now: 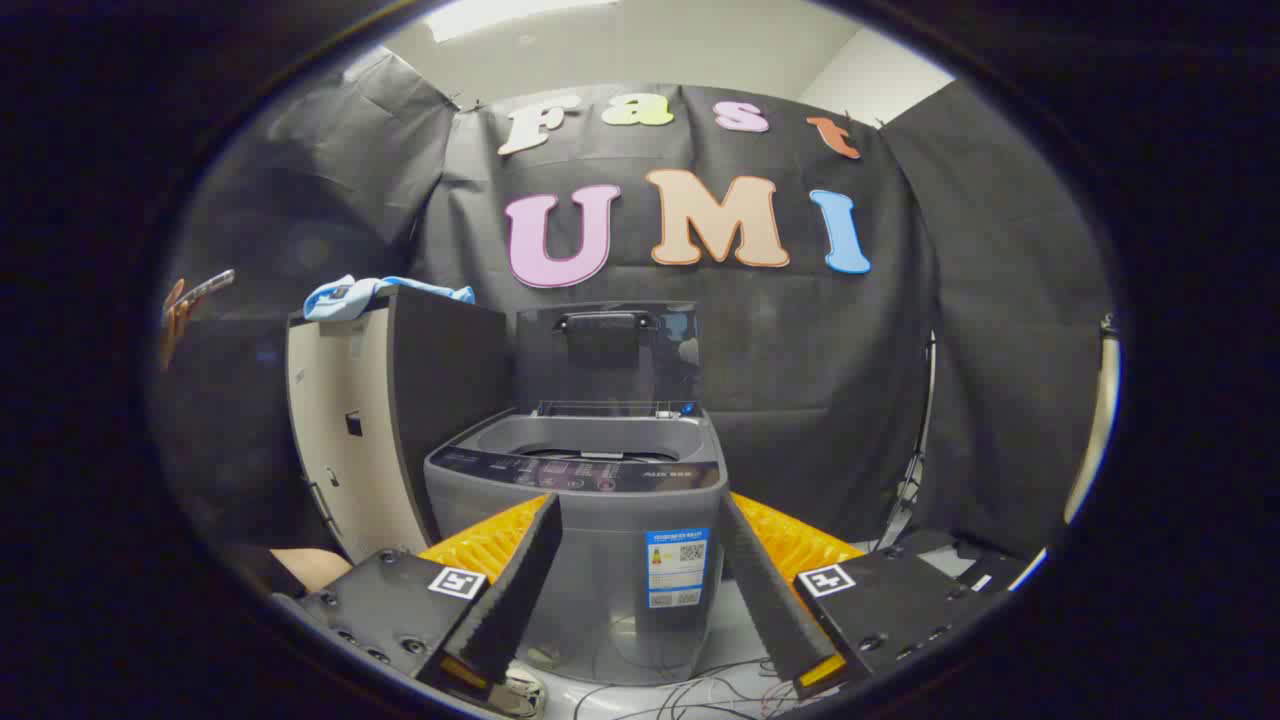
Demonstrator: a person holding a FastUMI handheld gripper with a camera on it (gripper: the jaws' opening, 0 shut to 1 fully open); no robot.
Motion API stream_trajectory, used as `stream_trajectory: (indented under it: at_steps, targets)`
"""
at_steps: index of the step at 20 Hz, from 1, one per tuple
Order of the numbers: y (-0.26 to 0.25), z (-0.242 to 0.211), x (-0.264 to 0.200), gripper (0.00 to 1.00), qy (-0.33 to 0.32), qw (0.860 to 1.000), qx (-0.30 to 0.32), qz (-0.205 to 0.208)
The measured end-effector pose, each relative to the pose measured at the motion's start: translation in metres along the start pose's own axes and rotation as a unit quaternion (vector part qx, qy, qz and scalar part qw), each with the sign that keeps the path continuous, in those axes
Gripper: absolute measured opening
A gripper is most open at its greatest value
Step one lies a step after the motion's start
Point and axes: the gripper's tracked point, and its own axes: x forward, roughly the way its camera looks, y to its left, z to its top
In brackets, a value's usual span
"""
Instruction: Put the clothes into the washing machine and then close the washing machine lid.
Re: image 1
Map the person's shoe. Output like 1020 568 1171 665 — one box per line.
498 670 547 717

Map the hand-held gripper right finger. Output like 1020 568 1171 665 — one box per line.
719 490 1001 701

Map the black tripod stand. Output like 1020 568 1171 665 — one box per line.
878 330 939 551

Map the tangle of floor cables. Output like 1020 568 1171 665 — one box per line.
570 655 801 720

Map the clear-cased smartphone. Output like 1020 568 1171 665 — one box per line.
178 268 237 323

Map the beige and dark cabinet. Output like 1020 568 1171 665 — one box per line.
285 285 513 563

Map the black box with white label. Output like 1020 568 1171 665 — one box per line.
940 535 1033 601

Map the grey washing machine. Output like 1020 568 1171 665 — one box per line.
423 405 730 687

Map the light blue garment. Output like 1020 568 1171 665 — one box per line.
303 273 476 323

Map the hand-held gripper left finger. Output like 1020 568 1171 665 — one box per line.
270 491 564 707

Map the dark washing machine lid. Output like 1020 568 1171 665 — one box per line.
515 302 701 417

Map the black backdrop cloth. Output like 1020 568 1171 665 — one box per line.
155 45 1116 561

